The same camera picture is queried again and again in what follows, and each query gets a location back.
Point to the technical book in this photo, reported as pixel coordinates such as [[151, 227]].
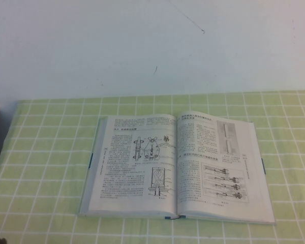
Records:
[[206, 165]]

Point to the green checked tablecloth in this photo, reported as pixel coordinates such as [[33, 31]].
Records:
[[40, 178]]

